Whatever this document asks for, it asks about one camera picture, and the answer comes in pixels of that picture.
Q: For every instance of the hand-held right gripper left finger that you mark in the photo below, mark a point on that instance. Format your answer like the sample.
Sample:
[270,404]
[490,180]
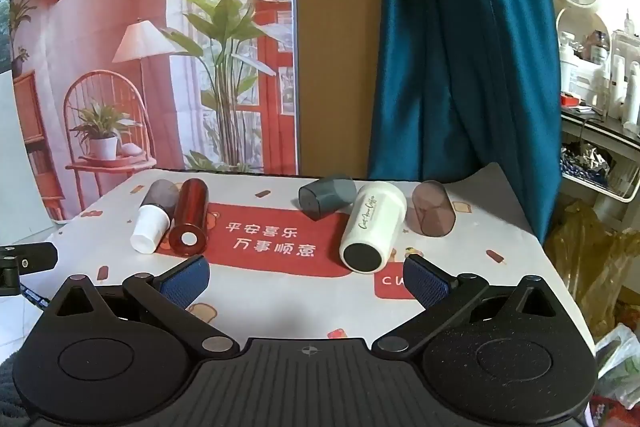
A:
[184,283]

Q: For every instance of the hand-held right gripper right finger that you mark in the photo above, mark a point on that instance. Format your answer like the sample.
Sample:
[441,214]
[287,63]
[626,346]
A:
[426,283]

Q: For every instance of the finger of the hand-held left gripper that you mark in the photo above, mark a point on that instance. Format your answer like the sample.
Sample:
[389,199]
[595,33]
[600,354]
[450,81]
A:
[35,256]

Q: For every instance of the small white cup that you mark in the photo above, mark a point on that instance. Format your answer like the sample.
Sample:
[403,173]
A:
[148,228]

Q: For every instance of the brown translucent cup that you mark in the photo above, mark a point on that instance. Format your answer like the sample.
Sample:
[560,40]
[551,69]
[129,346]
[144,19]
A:
[431,212]

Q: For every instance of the red metallic cup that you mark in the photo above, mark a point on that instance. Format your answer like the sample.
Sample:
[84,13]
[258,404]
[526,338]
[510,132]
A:
[191,207]

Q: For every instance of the tall white cup black base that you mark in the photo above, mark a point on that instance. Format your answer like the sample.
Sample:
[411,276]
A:
[372,223]

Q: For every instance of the dark translucent cup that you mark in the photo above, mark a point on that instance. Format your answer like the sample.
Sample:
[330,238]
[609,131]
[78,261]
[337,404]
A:
[161,193]

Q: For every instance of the grey-blue translucent cup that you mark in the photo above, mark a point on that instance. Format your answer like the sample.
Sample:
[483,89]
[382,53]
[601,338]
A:
[325,198]

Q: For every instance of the printed red and white tablecloth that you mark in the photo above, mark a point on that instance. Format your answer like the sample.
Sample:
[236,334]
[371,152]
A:
[300,302]

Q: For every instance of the yellow plastic bag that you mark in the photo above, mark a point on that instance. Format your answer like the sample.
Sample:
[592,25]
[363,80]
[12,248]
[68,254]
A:
[595,257]

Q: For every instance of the shiny foil packets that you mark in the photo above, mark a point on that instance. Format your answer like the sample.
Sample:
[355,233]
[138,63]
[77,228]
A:
[585,162]

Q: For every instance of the green and white plastic bag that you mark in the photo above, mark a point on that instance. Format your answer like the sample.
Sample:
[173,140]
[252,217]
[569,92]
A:
[620,362]

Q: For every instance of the teal curtain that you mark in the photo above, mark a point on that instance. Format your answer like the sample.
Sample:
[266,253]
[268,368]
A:
[450,57]

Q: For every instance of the small red box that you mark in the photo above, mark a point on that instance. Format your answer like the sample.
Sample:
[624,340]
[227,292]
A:
[570,99]

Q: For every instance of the white storage rack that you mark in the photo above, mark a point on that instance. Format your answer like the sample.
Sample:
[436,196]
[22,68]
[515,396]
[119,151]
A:
[625,157]

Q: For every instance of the white arched cosmetic organizer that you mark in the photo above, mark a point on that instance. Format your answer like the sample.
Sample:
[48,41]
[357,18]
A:
[582,57]

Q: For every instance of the group of white cosmetic bottles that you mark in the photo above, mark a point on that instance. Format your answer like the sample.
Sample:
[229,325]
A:
[620,77]

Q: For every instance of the printed room scene wall tapestry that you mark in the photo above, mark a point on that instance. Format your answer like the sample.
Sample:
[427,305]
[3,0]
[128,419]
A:
[100,7]

